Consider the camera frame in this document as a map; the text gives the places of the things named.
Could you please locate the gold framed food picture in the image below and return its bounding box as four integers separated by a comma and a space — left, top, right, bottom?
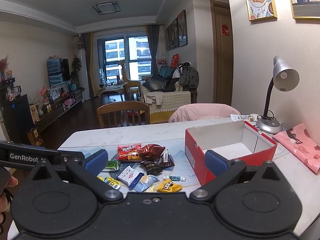
246, 0, 277, 22

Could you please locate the wooden coffee table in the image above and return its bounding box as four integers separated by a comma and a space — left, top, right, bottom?
98, 82, 127, 104

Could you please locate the pink plastic pouch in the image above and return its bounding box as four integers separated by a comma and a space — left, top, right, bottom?
273, 123, 320, 174

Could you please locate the red and white cardboard box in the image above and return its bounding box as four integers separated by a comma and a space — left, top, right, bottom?
185, 121, 277, 185

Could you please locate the yellow jelly cup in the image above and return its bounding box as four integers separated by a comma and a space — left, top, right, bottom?
97, 176, 121, 190

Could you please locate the yellow snack pack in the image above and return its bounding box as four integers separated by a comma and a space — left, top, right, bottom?
156, 179, 183, 193

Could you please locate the dark red foil snack bag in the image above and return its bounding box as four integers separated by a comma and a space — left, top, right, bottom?
138, 144, 165, 161

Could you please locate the blue candy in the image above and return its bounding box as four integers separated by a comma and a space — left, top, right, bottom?
163, 175, 186, 182

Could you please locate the person's left hand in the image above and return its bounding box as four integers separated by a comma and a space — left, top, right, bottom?
0, 176, 18, 213

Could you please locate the green wafer snack pack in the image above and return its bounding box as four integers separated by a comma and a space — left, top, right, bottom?
103, 160, 119, 172

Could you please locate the black sesame snack pack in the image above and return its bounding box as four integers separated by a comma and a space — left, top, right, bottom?
139, 161, 163, 175

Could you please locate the beige sofa with clothes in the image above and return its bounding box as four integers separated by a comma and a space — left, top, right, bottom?
140, 61, 199, 124

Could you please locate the wooden dining chair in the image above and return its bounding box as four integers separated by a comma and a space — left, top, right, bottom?
97, 101, 150, 128

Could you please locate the light blue cookie pack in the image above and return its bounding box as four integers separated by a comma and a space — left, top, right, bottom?
133, 174, 158, 193

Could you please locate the silver desk lamp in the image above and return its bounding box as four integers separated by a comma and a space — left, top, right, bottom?
255, 55, 300, 134

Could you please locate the square ceiling light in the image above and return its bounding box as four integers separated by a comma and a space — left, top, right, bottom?
92, 1, 121, 15

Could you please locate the red chips snack bag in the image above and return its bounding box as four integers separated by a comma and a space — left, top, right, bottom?
116, 143, 142, 162

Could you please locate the dark tv cabinet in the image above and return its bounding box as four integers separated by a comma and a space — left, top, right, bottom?
1, 89, 82, 144

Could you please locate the pink quilted chair cover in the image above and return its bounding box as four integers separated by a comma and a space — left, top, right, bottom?
168, 103, 240, 122

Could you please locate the dark brown chocolate pack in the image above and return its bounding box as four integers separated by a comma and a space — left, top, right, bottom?
157, 149, 175, 168

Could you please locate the flat screen television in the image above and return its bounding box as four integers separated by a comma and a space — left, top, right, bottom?
47, 59, 71, 87

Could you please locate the wooden door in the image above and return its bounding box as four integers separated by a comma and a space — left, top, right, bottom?
210, 0, 234, 105

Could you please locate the white and blue snack pack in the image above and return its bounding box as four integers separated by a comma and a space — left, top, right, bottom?
117, 166, 144, 189

